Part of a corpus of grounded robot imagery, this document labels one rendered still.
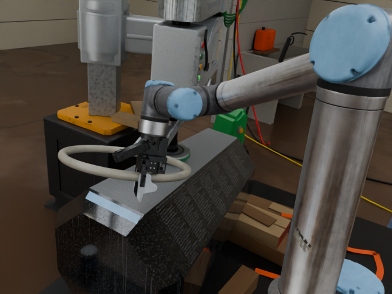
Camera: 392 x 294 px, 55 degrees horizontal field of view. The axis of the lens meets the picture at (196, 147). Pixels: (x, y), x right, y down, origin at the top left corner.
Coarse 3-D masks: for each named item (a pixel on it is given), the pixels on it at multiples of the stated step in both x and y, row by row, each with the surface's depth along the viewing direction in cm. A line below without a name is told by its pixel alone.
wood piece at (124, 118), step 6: (114, 114) 254; (120, 114) 255; (126, 114) 256; (132, 114) 257; (114, 120) 253; (120, 120) 251; (126, 120) 250; (132, 120) 248; (138, 120) 249; (132, 126) 249; (138, 126) 249
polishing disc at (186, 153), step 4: (180, 144) 218; (180, 148) 213; (184, 148) 214; (188, 148) 214; (168, 152) 207; (176, 152) 208; (180, 152) 208; (184, 152) 209; (188, 152) 209; (172, 156) 203; (176, 156) 203; (180, 156) 204; (184, 156) 205
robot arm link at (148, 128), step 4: (140, 120) 117; (144, 120) 115; (140, 124) 116; (144, 124) 115; (148, 124) 114; (152, 124) 114; (156, 124) 114; (160, 124) 115; (164, 124) 116; (168, 124) 118; (140, 128) 116; (144, 128) 115; (148, 128) 114; (152, 128) 114; (156, 128) 114; (160, 128) 115; (164, 128) 116; (144, 132) 115; (148, 132) 114; (152, 132) 114; (156, 132) 115; (160, 132) 115; (164, 132) 117; (160, 136) 118
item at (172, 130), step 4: (176, 124) 186; (180, 124) 194; (168, 128) 191; (172, 128) 181; (176, 128) 186; (168, 132) 187; (172, 132) 179; (176, 132) 188; (140, 136) 171; (164, 136) 183; (168, 136) 173; (172, 136) 181; (140, 140) 169; (168, 144) 175; (136, 156) 164
